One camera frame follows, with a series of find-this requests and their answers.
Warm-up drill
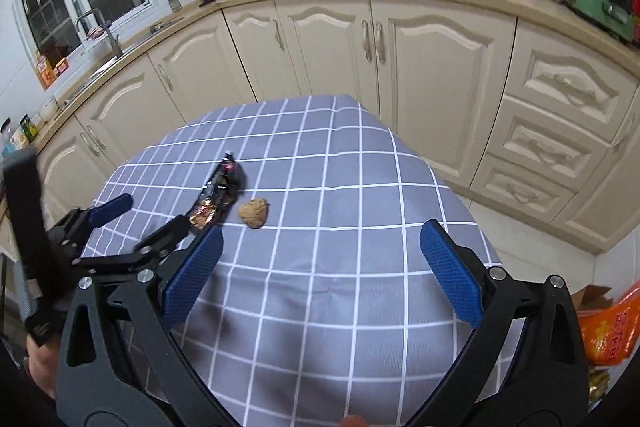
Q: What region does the orange plastic bag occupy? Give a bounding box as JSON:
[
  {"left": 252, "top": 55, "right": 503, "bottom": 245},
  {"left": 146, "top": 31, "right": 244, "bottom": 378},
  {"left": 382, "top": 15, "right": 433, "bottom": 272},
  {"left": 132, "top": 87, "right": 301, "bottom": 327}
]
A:
[{"left": 577, "top": 282, "right": 640, "bottom": 365}]

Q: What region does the jar with blue label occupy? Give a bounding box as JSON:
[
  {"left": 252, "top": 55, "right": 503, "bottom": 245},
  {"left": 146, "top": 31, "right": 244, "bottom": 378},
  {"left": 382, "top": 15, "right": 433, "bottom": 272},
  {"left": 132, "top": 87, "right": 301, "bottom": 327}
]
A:
[{"left": 0, "top": 119, "right": 18, "bottom": 158}]

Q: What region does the steel faucet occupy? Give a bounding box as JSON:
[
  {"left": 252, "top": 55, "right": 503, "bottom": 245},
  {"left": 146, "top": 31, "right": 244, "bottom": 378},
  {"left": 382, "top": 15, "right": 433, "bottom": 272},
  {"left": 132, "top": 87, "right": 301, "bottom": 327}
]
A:
[{"left": 75, "top": 8, "right": 123, "bottom": 58}]

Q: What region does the cardboard box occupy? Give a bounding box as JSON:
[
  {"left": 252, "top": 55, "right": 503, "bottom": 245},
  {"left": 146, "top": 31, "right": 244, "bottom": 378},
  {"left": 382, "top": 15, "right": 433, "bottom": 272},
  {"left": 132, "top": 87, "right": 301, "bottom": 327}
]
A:
[{"left": 570, "top": 284, "right": 613, "bottom": 313}]

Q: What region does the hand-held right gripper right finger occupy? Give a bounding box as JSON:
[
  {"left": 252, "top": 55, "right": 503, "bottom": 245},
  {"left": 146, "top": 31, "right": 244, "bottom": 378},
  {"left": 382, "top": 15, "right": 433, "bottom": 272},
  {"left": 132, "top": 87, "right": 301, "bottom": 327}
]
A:
[{"left": 405, "top": 219, "right": 590, "bottom": 427}]

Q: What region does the tall orange snack packet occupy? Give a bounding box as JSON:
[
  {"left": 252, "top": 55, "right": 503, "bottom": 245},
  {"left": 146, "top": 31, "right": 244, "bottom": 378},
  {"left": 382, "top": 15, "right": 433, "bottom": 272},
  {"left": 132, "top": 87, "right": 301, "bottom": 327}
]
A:
[{"left": 35, "top": 52, "right": 57, "bottom": 88}]

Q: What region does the cream kitchen cabinet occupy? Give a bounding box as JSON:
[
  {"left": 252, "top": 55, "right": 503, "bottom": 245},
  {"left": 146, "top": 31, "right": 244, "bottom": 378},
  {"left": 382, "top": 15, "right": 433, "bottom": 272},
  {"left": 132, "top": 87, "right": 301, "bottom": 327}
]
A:
[{"left": 37, "top": 0, "right": 640, "bottom": 255}]

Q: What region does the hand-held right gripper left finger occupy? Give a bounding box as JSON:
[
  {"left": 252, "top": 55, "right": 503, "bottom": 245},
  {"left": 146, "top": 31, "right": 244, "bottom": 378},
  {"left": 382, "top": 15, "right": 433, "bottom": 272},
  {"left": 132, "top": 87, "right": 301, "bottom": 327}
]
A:
[{"left": 56, "top": 223, "right": 241, "bottom": 427}]

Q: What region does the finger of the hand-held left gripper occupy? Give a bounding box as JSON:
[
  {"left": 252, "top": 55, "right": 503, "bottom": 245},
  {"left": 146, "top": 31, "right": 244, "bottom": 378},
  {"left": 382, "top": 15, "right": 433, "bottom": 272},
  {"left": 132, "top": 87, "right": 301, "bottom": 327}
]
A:
[
  {"left": 75, "top": 214, "right": 193, "bottom": 275},
  {"left": 47, "top": 193, "right": 135, "bottom": 253}
]

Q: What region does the yellowish printed packet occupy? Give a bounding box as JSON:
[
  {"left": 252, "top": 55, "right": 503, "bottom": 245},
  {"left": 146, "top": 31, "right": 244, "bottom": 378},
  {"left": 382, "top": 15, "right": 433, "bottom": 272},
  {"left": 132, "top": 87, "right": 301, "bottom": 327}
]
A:
[{"left": 587, "top": 364, "right": 613, "bottom": 408}]

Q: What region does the grey checkered tablecloth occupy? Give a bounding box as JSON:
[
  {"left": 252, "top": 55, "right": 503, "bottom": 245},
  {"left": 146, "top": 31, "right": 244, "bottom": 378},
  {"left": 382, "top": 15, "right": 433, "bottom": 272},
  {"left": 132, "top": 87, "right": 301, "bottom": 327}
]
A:
[{"left": 80, "top": 94, "right": 506, "bottom": 427}]

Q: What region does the green packet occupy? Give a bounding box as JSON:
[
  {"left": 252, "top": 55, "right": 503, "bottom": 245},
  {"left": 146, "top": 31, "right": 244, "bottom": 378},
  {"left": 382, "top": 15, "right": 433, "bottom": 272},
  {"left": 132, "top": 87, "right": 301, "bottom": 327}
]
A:
[{"left": 19, "top": 114, "right": 40, "bottom": 142}]

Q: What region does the black brown snack wrapper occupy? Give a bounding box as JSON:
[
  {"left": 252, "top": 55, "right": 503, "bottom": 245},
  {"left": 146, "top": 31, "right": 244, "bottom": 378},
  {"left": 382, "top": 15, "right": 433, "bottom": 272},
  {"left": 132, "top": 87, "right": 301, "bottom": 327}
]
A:
[{"left": 189, "top": 151, "right": 243, "bottom": 232}]

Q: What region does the person's left hand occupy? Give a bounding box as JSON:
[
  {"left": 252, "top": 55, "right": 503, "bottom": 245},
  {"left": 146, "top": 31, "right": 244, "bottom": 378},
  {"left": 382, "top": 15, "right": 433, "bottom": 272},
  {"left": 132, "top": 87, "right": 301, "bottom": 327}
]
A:
[{"left": 26, "top": 336, "right": 62, "bottom": 402}]

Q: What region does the brown walnut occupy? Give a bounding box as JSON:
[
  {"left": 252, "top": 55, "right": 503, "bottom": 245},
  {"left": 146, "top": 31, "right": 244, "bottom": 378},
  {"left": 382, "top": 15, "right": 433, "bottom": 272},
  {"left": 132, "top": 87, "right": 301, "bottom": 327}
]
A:
[{"left": 237, "top": 199, "right": 272, "bottom": 230}]

